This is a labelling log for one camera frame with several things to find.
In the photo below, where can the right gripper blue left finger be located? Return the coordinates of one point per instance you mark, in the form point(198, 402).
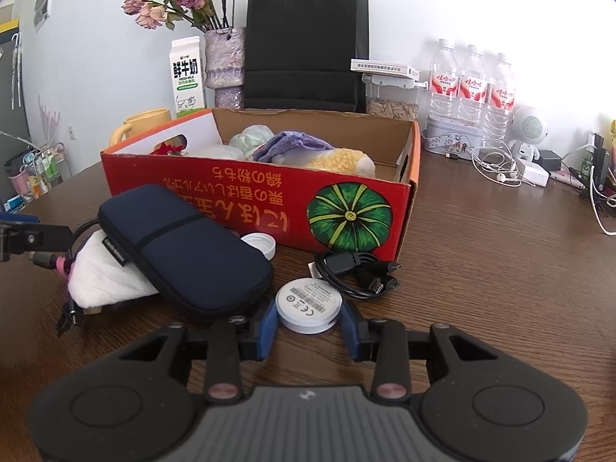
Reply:
point(226, 343)

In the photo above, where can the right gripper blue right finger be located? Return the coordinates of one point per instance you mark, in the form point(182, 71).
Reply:
point(389, 345)

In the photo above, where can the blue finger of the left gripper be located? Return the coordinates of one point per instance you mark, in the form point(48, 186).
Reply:
point(21, 218)

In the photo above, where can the navy blue zip case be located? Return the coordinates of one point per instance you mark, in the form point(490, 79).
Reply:
point(194, 262)

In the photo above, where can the white round disc device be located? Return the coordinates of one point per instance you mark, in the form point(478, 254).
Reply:
point(308, 306)

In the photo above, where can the white quilted pad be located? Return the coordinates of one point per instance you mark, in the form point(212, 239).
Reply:
point(97, 279)

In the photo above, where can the red fabric rose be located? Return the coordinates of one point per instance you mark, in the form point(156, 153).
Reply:
point(168, 149)

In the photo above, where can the purple cloth pouch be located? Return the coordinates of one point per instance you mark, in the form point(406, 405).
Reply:
point(295, 144)

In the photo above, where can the yellow white plush toy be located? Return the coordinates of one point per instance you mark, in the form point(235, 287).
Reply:
point(337, 160)

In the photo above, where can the clear plastic bag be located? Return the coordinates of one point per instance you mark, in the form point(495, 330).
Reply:
point(251, 139)

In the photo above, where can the yellow ceramic mug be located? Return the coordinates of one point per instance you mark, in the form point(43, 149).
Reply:
point(135, 125)

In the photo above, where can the red cardboard box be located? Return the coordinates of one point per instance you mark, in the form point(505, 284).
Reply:
point(307, 209)

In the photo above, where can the white green milk carton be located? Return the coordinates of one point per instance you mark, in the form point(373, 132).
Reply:
point(187, 75)

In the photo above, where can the white earphones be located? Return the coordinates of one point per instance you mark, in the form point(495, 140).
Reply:
point(497, 164)

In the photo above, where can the grey metal tin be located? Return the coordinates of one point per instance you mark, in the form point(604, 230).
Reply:
point(451, 137)

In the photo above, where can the white charger block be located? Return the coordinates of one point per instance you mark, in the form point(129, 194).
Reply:
point(534, 174)

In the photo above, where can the purple ceramic vase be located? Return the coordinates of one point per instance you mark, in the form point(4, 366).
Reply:
point(225, 56)

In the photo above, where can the right water bottle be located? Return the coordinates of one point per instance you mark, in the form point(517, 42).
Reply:
point(500, 103)

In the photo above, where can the water bottle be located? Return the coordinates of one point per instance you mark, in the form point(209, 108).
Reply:
point(473, 85)
point(500, 103)
point(443, 84)

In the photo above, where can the black power adapter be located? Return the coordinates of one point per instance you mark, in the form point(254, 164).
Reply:
point(549, 160)

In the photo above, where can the left water bottle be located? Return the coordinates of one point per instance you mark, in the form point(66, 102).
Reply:
point(443, 84)

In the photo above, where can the clear seed container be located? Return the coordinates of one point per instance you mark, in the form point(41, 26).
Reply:
point(392, 97)

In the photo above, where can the white robot figurine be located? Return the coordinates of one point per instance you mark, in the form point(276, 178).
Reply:
point(526, 132)

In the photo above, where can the middle water bottle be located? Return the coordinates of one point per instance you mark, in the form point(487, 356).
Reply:
point(473, 85)

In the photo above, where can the white flat box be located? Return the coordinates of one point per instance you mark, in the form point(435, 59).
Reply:
point(375, 67)

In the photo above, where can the black paper bag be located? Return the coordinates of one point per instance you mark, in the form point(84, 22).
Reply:
point(298, 54)

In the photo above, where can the wire rack with items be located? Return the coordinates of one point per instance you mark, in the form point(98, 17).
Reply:
point(35, 172)

